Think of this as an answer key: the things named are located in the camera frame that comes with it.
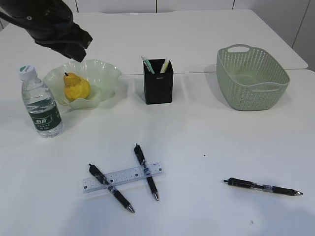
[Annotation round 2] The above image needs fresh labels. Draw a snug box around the teal utility knife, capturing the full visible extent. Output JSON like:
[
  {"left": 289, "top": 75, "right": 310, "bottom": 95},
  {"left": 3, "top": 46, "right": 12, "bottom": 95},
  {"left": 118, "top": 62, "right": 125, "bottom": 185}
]
[{"left": 141, "top": 56, "right": 155, "bottom": 74}]

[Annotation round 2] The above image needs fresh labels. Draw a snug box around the black square pen holder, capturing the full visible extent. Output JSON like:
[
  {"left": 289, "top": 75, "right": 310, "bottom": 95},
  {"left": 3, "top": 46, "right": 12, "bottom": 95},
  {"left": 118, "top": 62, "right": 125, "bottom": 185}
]
[{"left": 143, "top": 59, "right": 174, "bottom": 104}]

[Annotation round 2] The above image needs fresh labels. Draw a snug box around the black pen right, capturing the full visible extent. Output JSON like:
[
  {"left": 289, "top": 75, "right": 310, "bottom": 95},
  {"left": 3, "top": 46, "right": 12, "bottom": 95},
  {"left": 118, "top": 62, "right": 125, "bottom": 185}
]
[{"left": 223, "top": 177, "right": 303, "bottom": 196}]

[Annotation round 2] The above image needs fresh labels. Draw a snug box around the black pen under ruler left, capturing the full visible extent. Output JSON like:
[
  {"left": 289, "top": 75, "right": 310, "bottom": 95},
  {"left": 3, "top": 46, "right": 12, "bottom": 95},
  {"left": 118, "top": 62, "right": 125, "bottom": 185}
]
[{"left": 89, "top": 164, "right": 135, "bottom": 213}]

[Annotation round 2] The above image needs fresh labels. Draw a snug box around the black pen over ruler middle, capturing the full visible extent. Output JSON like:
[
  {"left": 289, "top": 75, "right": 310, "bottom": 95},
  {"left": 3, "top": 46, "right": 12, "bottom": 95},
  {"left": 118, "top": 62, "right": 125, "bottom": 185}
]
[{"left": 134, "top": 143, "right": 159, "bottom": 201}]

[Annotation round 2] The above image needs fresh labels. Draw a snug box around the green woven plastic basket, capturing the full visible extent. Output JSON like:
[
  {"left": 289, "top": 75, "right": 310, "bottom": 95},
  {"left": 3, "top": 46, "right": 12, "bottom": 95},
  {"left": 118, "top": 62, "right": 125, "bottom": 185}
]
[{"left": 216, "top": 44, "right": 290, "bottom": 111}]

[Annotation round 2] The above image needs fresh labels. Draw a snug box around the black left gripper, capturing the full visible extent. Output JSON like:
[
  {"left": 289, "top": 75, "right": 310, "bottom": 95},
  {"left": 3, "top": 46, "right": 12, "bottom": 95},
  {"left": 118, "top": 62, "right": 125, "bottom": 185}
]
[{"left": 0, "top": 0, "right": 93, "bottom": 62}]

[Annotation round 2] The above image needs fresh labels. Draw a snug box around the green wavy glass plate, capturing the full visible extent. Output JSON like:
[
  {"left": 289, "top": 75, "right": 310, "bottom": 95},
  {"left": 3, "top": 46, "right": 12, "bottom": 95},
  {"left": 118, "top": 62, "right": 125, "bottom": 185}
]
[{"left": 42, "top": 59, "right": 122, "bottom": 110}]

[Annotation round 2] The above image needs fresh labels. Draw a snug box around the clear water bottle green label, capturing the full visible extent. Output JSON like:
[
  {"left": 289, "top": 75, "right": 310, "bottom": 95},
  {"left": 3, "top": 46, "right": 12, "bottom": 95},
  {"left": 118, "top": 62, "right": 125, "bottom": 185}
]
[{"left": 19, "top": 65, "right": 63, "bottom": 138}]

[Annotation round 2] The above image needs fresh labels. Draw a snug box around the yellow pear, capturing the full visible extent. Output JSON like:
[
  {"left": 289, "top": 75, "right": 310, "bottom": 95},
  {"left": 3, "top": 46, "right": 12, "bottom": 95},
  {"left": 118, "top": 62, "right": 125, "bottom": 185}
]
[{"left": 63, "top": 72, "right": 91, "bottom": 102}]

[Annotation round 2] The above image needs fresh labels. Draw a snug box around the transparent plastic ruler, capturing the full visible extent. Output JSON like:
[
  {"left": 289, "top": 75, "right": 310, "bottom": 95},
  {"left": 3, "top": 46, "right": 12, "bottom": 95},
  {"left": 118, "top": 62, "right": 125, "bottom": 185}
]
[{"left": 82, "top": 162, "right": 164, "bottom": 194}]

